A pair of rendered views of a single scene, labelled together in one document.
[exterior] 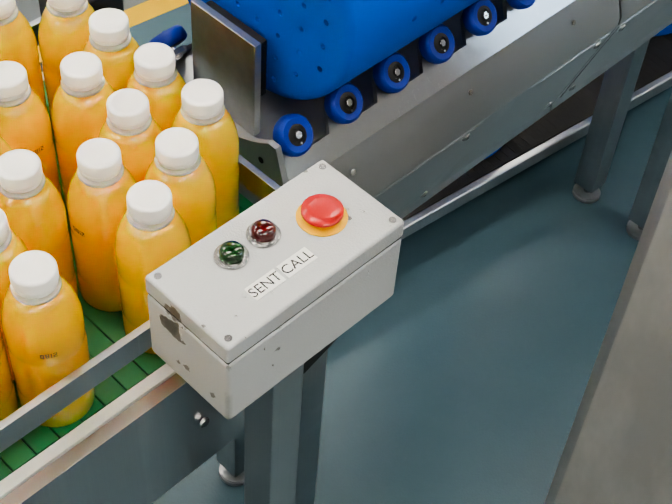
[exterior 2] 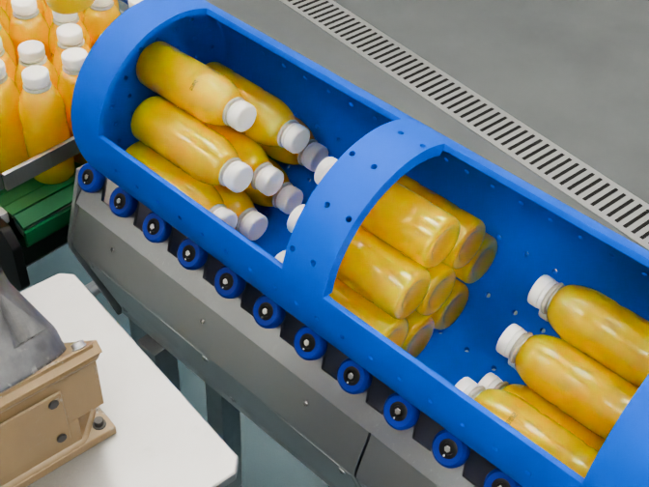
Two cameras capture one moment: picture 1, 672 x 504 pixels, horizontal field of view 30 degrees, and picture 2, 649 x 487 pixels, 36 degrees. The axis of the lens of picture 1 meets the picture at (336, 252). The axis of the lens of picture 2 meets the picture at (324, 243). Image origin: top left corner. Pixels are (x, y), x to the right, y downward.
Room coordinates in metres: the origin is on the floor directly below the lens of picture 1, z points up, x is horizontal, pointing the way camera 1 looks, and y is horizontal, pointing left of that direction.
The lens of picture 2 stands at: (1.30, -1.07, 1.92)
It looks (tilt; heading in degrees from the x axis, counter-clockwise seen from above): 44 degrees down; 90
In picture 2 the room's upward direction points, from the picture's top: 3 degrees clockwise
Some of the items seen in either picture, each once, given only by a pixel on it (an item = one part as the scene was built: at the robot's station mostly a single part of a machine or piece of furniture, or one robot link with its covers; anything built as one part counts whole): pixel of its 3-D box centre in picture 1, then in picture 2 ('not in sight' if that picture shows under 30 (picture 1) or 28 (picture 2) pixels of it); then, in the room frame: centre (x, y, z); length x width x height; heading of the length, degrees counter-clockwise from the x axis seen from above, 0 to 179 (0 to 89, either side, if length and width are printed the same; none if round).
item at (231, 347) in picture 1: (277, 285); not in sight; (0.67, 0.05, 1.05); 0.20 x 0.10 x 0.10; 139
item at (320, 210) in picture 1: (322, 212); not in sight; (0.71, 0.01, 1.11); 0.04 x 0.04 x 0.01
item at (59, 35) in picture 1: (75, 64); not in sight; (1.00, 0.29, 0.98); 0.07 x 0.07 x 0.17
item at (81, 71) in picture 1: (81, 71); (70, 34); (0.89, 0.25, 1.08); 0.04 x 0.04 x 0.02
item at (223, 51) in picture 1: (231, 65); not in sight; (1.02, 0.13, 0.99); 0.10 x 0.02 x 0.12; 49
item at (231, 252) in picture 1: (231, 251); not in sight; (0.66, 0.08, 1.11); 0.02 x 0.02 x 0.01
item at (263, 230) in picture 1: (263, 230); not in sight; (0.69, 0.06, 1.11); 0.02 x 0.02 x 0.01
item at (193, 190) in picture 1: (180, 218); (3, 121); (0.80, 0.15, 0.98); 0.07 x 0.07 x 0.17
